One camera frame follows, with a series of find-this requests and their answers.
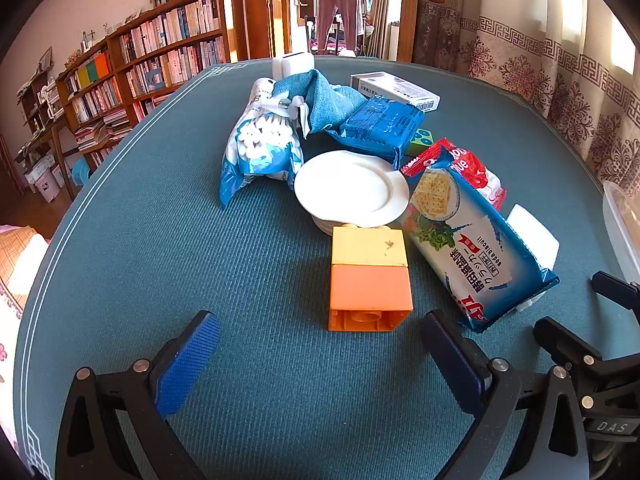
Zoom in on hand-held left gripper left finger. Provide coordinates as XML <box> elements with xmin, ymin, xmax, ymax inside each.
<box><xmin>55</xmin><ymin>310</ymin><xmax>221</xmax><ymax>480</ymax></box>

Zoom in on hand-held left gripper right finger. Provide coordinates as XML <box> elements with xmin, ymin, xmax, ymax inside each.
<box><xmin>419</xmin><ymin>310</ymin><xmax>588</xmax><ymax>480</ymax></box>

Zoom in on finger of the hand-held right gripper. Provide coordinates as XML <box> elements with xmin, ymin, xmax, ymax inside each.
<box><xmin>591</xmin><ymin>270</ymin><xmax>640</xmax><ymax>328</ymax></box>
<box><xmin>533</xmin><ymin>316</ymin><xmax>608</xmax><ymax>386</ymax></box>

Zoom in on clear plastic container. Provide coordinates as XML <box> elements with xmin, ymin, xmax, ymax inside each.
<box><xmin>601</xmin><ymin>180</ymin><xmax>640</xmax><ymax>291</ymax></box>

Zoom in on white rectangular block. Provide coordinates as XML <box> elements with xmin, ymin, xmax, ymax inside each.
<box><xmin>506</xmin><ymin>204</ymin><xmax>560</xmax><ymax>312</ymax></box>

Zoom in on orange toy block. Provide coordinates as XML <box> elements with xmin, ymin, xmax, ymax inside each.
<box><xmin>327</xmin><ymin>264</ymin><xmax>414</xmax><ymax>332</ymax></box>

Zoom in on blue white biscuit packet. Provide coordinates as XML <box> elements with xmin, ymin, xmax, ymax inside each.
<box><xmin>401</xmin><ymin>165</ymin><xmax>560</xmax><ymax>333</ymax></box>

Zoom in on yellow toy block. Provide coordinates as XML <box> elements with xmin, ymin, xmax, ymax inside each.
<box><xmin>331</xmin><ymin>225</ymin><xmax>408</xmax><ymax>267</ymax></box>

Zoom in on red snack packet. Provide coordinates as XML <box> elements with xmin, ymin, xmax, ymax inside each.
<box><xmin>400</xmin><ymin>137</ymin><xmax>507</xmax><ymax>211</ymax></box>

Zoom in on white plate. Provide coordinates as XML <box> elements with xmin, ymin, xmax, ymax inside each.
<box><xmin>294</xmin><ymin>150</ymin><xmax>411</xmax><ymax>237</ymax></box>

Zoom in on green dotted block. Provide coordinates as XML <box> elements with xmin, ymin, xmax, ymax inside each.
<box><xmin>404</xmin><ymin>127</ymin><xmax>437</xmax><ymax>157</ymax></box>

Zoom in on cotton swab bag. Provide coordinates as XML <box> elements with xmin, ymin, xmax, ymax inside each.
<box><xmin>218</xmin><ymin>77</ymin><xmax>306</xmax><ymax>209</ymax></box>

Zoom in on blue snack packet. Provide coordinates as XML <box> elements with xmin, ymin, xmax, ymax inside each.
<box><xmin>325</xmin><ymin>95</ymin><xmax>426</xmax><ymax>170</ymax></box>

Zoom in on white cardboard box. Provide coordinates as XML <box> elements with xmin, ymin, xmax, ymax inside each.
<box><xmin>350</xmin><ymin>71</ymin><xmax>442</xmax><ymax>112</ymax></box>

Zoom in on blue woven cloth pouch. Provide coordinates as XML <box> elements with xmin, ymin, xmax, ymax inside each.
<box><xmin>272</xmin><ymin>68</ymin><xmax>368</xmax><ymax>138</ymax></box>

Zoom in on teal table mat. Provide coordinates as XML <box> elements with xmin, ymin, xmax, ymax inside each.
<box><xmin>12</xmin><ymin>55</ymin><xmax>631</xmax><ymax>480</ymax></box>

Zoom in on blue stool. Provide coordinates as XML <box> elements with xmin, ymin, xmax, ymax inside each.
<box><xmin>70</xmin><ymin>156</ymin><xmax>92</xmax><ymax>186</ymax></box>

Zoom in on white storage bin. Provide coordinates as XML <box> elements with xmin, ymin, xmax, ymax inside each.
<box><xmin>25</xmin><ymin>155</ymin><xmax>60</xmax><ymax>203</ymax></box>

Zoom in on patterned beige curtain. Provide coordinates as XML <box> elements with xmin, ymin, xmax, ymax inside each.
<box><xmin>412</xmin><ymin>0</ymin><xmax>640</xmax><ymax>201</ymax></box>

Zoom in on dark wooden side shelf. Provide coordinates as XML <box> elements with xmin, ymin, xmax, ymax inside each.
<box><xmin>17</xmin><ymin>67</ymin><xmax>66</xmax><ymax>196</ymax></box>

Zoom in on wooden bookshelf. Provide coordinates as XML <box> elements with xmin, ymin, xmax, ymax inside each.
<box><xmin>55</xmin><ymin>0</ymin><xmax>248</xmax><ymax>171</ymax></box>

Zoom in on white rounded case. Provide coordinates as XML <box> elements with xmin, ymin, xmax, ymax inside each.
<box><xmin>271</xmin><ymin>51</ymin><xmax>316</xmax><ymax>78</ymax></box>

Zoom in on rows of books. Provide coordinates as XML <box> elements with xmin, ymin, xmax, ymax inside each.
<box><xmin>62</xmin><ymin>0</ymin><xmax>223</xmax><ymax>161</ymax></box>

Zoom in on wooden door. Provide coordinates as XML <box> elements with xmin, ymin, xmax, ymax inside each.
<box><xmin>398</xmin><ymin>0</ymin><xmax>422</xmax><ymax>64</ymax></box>

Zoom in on hanging mauve pants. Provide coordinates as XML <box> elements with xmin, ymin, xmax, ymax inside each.
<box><xmin>315</xmin><ymin>0</ymin><xmax>362</xmax><ymax>56</ymax></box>

